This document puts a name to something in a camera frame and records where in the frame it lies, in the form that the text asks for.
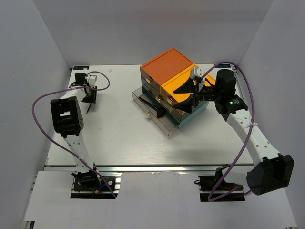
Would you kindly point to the dark grey drawer box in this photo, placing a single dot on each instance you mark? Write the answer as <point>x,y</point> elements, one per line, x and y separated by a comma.
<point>159,100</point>

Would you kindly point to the teal drawer box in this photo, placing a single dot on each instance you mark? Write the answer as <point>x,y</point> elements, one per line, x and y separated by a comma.
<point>187,117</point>

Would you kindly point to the blue label sticker right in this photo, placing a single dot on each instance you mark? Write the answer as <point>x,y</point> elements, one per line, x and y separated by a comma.
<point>223,66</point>

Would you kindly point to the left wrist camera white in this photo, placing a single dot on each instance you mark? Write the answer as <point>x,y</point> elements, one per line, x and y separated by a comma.
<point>91,80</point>

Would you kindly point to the blue label sticker left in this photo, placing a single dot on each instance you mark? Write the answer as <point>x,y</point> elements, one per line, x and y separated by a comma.
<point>80,67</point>

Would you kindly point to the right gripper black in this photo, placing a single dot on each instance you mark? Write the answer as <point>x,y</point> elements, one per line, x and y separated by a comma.
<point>188,87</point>

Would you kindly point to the clear wide bottom drawer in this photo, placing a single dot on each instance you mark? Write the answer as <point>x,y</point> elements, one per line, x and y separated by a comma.
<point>166,123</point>

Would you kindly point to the yellow drawer box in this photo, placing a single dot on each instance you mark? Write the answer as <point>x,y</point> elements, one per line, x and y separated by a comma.
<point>168,87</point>

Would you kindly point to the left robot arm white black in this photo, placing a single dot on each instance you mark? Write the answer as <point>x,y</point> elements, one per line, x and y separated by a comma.
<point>68,121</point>

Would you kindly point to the black brush brown bristles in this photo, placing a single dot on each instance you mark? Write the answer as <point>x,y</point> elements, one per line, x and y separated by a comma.
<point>160,111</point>

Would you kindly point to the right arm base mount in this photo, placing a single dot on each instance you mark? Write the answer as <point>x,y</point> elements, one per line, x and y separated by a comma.
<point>207,182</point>

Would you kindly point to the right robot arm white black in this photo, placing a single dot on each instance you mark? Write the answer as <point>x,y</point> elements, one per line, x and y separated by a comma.
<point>258,165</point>

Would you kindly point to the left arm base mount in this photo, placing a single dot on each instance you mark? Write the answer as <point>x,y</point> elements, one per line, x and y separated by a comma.
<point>90,186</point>

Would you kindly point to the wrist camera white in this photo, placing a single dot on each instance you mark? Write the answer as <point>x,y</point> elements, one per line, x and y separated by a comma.
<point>196,75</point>
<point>91,80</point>

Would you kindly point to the aluminium rail lower left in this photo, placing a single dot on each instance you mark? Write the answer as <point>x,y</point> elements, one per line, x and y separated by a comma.
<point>28,225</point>

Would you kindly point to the blue label sticker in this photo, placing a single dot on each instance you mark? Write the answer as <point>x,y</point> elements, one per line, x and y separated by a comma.
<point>223,66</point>
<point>80,67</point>

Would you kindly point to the dark orange drawer box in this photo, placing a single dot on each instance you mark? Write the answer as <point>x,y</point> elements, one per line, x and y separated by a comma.
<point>164,67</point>

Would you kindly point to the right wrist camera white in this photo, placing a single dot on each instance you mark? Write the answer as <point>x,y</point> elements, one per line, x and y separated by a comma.
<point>196,75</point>

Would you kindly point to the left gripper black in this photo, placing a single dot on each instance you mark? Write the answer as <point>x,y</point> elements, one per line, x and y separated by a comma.
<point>93,99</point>

